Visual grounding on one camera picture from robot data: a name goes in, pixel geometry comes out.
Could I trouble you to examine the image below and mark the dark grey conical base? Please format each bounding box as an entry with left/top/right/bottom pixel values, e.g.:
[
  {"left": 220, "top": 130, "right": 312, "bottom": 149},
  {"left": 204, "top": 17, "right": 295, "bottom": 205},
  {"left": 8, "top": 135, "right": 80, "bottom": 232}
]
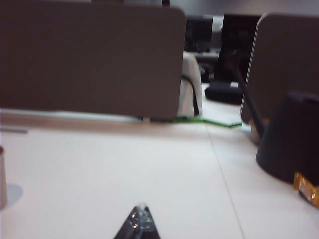
[{"left": 255, "top": 90, "right": 319, "bottom": 186}]

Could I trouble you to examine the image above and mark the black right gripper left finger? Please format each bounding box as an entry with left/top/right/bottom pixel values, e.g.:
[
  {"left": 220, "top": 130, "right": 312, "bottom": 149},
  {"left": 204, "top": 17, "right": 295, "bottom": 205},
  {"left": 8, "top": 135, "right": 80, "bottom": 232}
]
[{"left": 113, "top": 202, "right": 144, "bottom": 239}]

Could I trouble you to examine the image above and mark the white bag with black strap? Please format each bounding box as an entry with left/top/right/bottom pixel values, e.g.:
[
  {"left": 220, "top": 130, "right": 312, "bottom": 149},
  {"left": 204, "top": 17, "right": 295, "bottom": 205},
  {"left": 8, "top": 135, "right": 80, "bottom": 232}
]
[{"left": 177, "top": 53, "right": 203, "bottom": 118}]

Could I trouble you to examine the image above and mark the wide desktop computer monitor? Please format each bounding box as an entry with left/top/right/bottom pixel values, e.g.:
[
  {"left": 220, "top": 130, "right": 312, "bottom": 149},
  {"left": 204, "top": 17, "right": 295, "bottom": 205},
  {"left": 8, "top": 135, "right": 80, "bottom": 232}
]
[{"left": 216, "top": 13, "right": 262, "bottom": 83}]

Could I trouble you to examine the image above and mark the dark desktop computer monitor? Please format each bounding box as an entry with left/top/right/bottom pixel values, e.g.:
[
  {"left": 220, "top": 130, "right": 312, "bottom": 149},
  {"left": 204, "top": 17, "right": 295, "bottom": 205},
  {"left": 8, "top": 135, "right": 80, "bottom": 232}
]
[{"left": 185, "top": 15, "right": 214, "bottom": 53}]

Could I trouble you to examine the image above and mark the wide brown desk divider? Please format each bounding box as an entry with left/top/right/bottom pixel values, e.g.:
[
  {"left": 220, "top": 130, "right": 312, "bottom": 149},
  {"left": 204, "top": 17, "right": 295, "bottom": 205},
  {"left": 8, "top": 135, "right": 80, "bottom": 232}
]
[{"left": 0, "top": 0, "right": 187, "bottom": 123}]

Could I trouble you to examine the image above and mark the narrow brown desk divider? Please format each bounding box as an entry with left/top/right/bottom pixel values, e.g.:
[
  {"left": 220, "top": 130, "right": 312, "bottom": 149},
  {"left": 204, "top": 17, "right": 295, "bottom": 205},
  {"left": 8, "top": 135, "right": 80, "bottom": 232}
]
[{"left": 240, "top": 12, "right": 319, "bottom": 143}]

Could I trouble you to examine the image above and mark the black stand rod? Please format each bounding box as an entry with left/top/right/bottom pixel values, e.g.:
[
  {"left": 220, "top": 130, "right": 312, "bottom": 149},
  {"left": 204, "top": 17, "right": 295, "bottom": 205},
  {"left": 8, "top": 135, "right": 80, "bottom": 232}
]
[{"left": 225, "top": 48, "right": 266, "bottom": 140}]

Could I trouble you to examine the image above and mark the brown paper cup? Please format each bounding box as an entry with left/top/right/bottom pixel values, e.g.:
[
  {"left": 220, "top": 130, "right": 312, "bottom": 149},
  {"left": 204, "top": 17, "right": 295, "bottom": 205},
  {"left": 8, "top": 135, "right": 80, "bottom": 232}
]
[{"left": 0, "top": 146, "right": 8, "bottom": 210}]

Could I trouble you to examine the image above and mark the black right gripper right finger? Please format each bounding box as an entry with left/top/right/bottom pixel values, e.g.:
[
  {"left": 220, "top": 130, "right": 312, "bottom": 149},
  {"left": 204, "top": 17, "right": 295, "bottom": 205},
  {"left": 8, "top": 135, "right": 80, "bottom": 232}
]
[{"left": 134, "top": 202, "right": 160, "bottom": 239}]

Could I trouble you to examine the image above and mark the black zip case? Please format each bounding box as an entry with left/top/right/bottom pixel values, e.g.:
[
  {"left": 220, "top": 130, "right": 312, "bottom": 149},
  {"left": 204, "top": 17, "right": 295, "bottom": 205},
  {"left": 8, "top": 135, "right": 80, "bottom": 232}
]
[{"left": 204, "top": 81, "right": 247, "bottom": 106}]

